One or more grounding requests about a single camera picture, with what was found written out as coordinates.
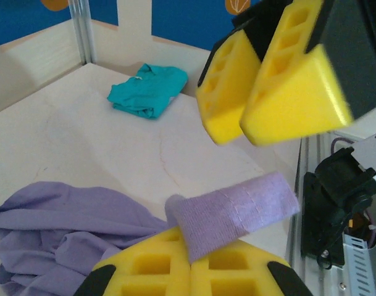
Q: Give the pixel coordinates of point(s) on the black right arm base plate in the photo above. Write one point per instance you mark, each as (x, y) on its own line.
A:
(311, 234)

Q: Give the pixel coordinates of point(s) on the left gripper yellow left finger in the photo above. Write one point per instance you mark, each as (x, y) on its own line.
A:
(138, 271)

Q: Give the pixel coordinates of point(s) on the aluminium frame post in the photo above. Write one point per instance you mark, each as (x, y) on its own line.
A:
(82, 31)

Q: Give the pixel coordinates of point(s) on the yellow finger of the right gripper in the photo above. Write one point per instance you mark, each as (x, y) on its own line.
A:
(299, 108)
(224, 123)

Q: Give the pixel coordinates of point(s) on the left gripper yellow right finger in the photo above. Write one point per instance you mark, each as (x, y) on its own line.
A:
(243, 274)

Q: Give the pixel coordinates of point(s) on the white table cover sheet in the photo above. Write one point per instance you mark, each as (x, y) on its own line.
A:
(82, 138)

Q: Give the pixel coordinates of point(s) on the teal t-shirt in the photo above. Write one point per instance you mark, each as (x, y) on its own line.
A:
(144, 92)

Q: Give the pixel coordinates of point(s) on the purple t-shirt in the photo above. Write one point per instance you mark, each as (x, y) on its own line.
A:
(67, 216)

